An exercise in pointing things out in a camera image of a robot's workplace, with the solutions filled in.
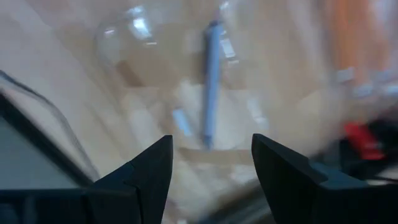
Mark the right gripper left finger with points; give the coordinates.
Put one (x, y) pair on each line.
(140, 186)

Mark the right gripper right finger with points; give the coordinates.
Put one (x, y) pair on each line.
(280, 180)

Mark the lavender grey pen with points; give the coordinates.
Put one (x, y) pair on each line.
(211, 84)

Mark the orange pencil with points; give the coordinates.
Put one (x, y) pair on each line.
(340, 37)

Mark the red clip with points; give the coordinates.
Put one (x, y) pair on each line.
(362, 140)

